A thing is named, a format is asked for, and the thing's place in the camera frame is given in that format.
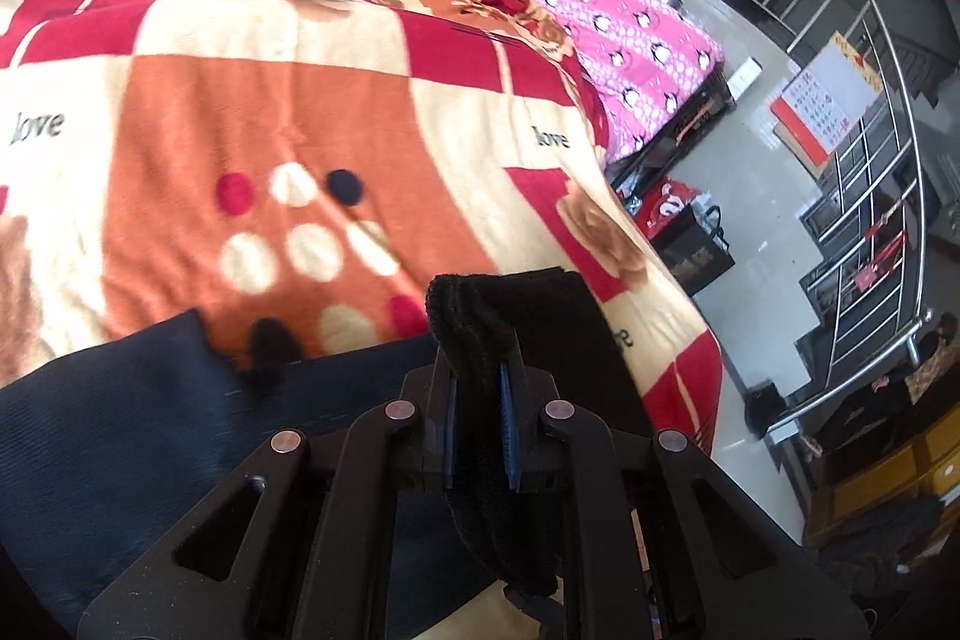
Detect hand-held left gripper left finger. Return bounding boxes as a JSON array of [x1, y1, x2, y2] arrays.
[[79, 362, 460, 640]]

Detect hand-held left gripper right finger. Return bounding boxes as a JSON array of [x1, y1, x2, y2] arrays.
[[499, 361, 875, 640]]

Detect black pants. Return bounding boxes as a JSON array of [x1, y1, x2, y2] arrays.
[[0, 265, 653, 640]]

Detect small black floor bag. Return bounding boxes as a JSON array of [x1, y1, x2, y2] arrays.
[[745, 381, 785, 438]]

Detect black shopping bag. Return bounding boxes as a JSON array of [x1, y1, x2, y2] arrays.
[[660, 205, 736, 298]]

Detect red shopping bag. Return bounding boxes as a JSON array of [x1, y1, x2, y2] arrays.
[[637, 179, 702, 240]]

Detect yellow wooden drawer cabinet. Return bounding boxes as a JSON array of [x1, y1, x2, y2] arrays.
[[802, 415, 960, 536]]

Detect dark cloth pile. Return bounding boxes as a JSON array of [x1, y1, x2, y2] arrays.
[[810, 497, 953, 611]]

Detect red hanging ornament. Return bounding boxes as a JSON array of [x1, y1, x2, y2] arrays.
[[851, 220, 905, 290]]

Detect red orange printed blanket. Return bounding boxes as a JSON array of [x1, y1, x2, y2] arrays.
[[0, 0, 725, 640]]

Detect white box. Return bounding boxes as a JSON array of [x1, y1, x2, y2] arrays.
[[726, 59, 763, 101]]

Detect pink penguin print blanket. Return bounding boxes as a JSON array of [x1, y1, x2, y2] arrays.
[[401, 0, 725, 165]]

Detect steel stair railing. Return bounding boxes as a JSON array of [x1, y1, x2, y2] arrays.
[[667, 0, 938, 438]]

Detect white and red board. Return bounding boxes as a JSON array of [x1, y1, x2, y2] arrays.
[[771, 40, 882, 169]]

